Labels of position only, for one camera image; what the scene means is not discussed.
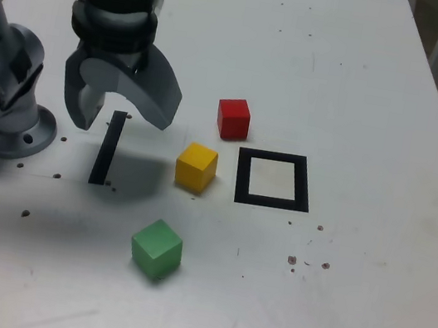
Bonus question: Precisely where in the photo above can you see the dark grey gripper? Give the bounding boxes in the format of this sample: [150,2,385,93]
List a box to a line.
[55,32,191,145]

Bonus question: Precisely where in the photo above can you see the yellow cube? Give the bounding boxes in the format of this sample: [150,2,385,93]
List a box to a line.
[171,139,221,196]

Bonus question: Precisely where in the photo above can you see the red cube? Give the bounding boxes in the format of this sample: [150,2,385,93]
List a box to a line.
[212,95,255,144]

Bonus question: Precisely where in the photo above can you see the green cube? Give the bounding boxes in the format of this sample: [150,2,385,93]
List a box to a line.
[124,214,187,285]

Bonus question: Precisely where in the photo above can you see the black tape square outline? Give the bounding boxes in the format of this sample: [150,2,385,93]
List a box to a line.
[230,144,319,216]

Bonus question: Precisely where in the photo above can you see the black tape strip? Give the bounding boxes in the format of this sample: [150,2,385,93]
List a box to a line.
[87,107,129,188]

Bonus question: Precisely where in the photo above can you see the silver gripper camera box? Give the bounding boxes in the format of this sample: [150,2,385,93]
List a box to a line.
[148,0,166,19]

